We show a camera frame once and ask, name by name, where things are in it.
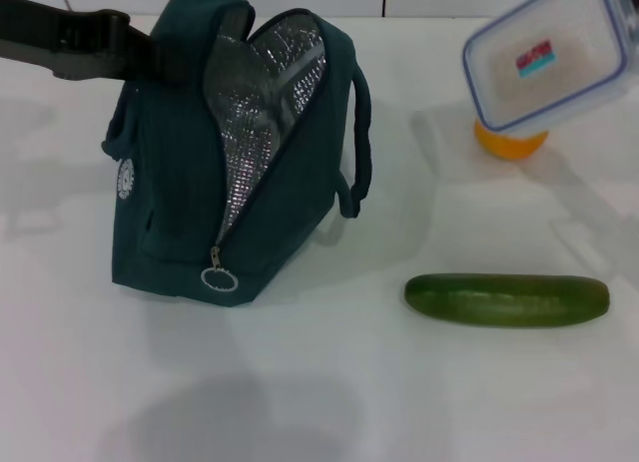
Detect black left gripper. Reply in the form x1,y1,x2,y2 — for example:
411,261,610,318
0,0,195,84

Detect teal insulated lunch bag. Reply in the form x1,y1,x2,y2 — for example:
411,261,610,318
102,0,373,309

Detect orange yellow pear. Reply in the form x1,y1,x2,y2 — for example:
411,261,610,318
472,120,549,163

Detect clear food container blue clips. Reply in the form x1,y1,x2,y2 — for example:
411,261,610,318
461,0,631,134

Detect green cucumber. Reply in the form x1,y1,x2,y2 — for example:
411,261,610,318
403,272,611,329

